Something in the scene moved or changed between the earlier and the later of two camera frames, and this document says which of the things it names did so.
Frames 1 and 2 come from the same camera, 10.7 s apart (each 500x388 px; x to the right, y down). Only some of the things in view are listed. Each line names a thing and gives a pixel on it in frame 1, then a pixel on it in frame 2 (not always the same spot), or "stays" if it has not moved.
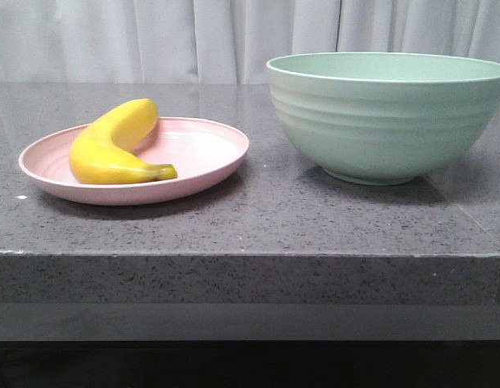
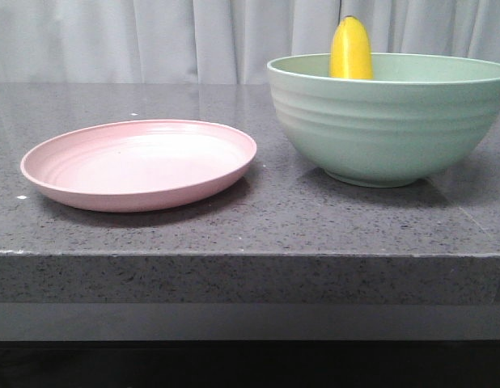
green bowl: (382, 118) stays
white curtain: (225, 41) stays
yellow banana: (102, 152) -> (350, 51)
